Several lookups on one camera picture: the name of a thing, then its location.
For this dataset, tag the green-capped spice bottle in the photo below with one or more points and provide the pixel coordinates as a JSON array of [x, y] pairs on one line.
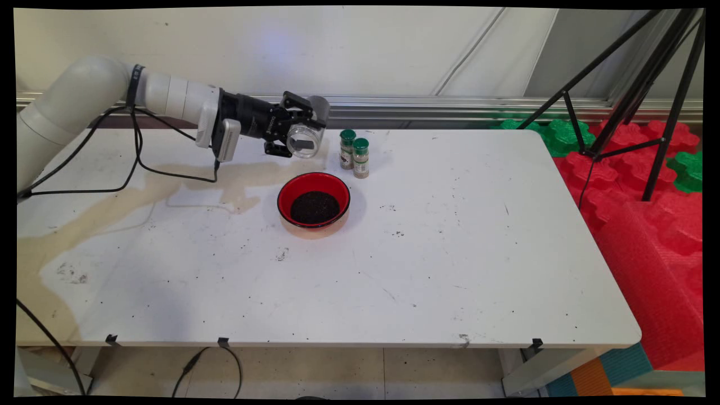
[[361, 160], [347, 152]]

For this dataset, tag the large red foam block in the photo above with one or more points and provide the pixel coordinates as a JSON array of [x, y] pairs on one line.
[[658, 270]]

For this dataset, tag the aluminium rail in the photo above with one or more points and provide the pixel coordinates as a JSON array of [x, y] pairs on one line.
[[422, 104]]

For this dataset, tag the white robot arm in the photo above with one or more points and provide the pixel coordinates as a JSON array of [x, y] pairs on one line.
[[84, 95]]

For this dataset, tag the grey table leg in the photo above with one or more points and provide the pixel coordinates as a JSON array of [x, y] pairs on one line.
[[34, 377], [540, 371]]

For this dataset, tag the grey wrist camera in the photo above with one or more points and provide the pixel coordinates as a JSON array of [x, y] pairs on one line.
[[228, 140]]

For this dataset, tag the green foam puzzle piece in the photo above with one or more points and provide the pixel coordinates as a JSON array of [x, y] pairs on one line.
[[562, 138], [687, 171]]

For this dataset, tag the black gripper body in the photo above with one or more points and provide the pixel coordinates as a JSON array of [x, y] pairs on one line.
[[259, 118]]

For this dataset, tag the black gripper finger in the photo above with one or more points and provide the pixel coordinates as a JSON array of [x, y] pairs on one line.
[[278, 149], [298, 108]]

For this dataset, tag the red foam puzzle tiles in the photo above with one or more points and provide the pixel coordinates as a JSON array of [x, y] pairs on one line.
[[619, 169]]

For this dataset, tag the teal and orange foam mat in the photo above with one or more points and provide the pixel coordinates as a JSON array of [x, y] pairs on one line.
[[619, 371]]

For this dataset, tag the clear plastic jar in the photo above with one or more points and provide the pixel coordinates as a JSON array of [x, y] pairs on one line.
[[320, 107]]

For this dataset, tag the black tripod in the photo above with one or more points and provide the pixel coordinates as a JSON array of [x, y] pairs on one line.
[[641, 84]]

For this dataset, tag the red bowl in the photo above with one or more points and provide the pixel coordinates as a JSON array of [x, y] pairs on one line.
[[291, 188]]

